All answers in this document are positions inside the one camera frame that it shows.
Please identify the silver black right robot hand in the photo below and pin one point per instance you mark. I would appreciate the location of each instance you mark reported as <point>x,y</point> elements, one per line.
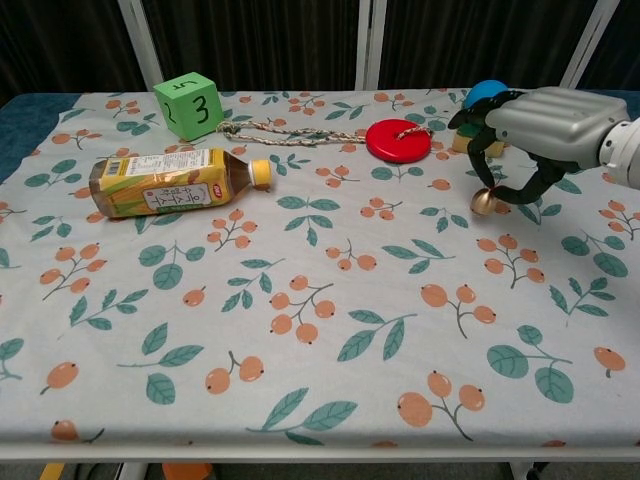
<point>550,125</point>

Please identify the small gold bell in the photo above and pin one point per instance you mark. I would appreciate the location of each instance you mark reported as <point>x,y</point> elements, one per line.
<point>482,202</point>

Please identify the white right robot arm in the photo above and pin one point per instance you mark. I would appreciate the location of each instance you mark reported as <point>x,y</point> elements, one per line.
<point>622,147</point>

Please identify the blue ball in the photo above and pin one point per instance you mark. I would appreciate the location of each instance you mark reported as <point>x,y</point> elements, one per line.
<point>482,92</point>

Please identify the yellow green sponge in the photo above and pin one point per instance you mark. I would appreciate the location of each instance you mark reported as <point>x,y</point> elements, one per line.
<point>462,140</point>

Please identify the red plastic disc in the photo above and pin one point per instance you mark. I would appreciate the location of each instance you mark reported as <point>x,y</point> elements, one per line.
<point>398,141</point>

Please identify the floral printed tablecloth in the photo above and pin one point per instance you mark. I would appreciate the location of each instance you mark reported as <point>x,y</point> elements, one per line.
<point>320,300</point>

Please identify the green foam number cube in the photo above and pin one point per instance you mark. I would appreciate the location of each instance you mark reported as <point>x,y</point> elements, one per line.
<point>189,106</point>

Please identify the yellow corn tea bottle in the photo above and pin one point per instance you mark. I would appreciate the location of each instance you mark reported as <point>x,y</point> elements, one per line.
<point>165,182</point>

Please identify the orange object under table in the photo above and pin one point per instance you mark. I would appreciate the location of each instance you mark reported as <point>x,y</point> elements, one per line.
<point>187,470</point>

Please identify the yellow object under table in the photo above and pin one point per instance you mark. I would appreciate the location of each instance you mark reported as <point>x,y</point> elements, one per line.
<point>51,471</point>

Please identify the white metal frame post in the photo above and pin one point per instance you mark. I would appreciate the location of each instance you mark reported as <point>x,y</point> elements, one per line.
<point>367,44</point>
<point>141,42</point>
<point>586,42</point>

